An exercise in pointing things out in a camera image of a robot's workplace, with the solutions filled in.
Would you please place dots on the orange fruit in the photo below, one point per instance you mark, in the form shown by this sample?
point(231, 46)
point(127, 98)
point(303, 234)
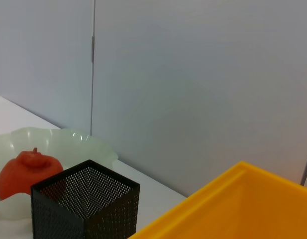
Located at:
point(21, 171)

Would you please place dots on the pale green wavy fruit plate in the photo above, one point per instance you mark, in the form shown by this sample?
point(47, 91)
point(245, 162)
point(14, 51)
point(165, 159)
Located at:
point(68, 147)

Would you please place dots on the black mesh pen holder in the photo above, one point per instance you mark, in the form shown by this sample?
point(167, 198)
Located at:
point(63, 219)

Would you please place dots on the yellow plastic bin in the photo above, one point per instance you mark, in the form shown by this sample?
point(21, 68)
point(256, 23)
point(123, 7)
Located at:
point(230, 206)

